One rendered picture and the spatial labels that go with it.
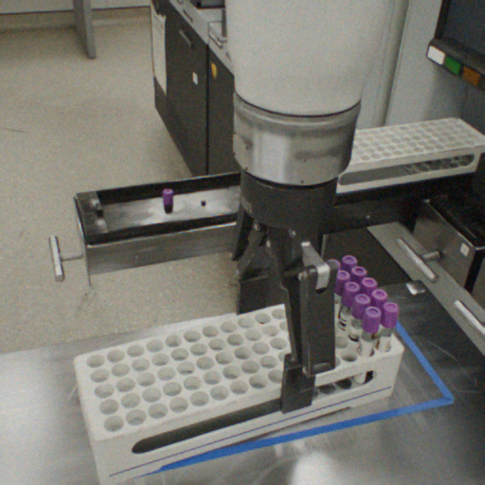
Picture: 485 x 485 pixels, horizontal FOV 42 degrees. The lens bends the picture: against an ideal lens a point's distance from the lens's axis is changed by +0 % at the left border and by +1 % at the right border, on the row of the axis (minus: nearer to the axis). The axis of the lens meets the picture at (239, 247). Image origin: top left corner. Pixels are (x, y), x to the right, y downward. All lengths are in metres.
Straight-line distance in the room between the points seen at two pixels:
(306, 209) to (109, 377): 0.24
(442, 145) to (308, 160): 0.62
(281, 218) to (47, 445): 0.31
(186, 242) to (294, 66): 0.52
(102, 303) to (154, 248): 1.13
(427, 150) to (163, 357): 0.59
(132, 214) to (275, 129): 0.52
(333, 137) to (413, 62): 0.74
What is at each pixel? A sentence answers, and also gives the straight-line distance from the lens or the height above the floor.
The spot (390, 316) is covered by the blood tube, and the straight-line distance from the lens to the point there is 0.58.
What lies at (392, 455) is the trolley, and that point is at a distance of 0.62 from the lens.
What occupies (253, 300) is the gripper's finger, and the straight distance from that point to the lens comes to 0.63.
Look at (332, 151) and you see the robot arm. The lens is 0.44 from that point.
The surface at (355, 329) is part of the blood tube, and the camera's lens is 0.60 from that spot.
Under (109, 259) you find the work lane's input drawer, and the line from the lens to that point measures 0.88.
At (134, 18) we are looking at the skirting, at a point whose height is 0.02.
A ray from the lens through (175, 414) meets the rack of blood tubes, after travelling 0.55.
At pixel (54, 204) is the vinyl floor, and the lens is 2.49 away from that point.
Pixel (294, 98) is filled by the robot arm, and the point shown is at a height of 1.15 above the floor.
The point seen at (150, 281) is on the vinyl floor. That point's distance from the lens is 2.06.
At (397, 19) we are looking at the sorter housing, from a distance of 1.21.
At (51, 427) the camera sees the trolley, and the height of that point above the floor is 0.82.
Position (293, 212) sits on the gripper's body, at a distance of 0.46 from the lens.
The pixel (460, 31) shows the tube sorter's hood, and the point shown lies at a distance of 1.04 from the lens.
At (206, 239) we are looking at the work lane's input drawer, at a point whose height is 0.79.
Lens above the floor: 1.31
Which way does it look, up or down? 36 degrees down
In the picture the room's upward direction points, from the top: 3 degrees clockwise
